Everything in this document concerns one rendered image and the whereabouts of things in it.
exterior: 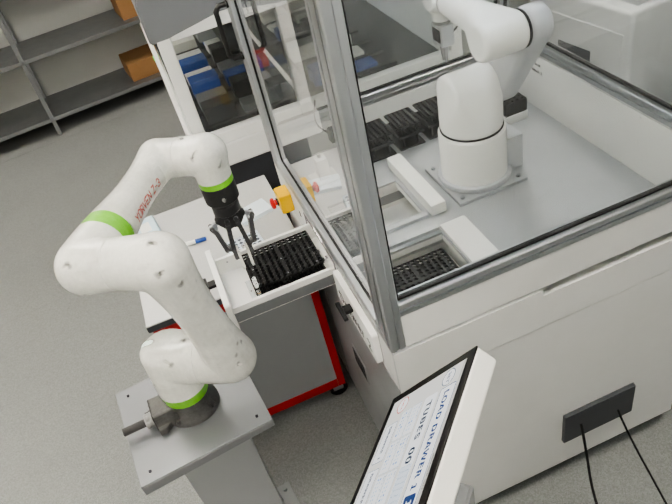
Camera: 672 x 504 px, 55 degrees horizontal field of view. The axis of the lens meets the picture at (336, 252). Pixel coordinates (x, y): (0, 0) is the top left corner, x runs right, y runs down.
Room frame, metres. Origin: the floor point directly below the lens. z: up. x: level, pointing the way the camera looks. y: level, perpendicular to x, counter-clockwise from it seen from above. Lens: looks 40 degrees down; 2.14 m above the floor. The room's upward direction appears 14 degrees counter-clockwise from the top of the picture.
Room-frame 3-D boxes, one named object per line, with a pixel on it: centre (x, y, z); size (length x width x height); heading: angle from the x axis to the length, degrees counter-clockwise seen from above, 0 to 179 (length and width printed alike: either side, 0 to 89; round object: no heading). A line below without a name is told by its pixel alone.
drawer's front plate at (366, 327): (1.24, -0.01, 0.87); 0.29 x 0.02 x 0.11; 12
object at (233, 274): (1.53, 0.16, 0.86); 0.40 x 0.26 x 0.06; 102
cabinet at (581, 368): (1.60, -0.43, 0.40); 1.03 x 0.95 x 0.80; 12
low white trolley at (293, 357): (1.89, 0.43, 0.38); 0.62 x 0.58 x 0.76; 12
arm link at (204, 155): (1.46, 0.26, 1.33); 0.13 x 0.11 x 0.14; 73
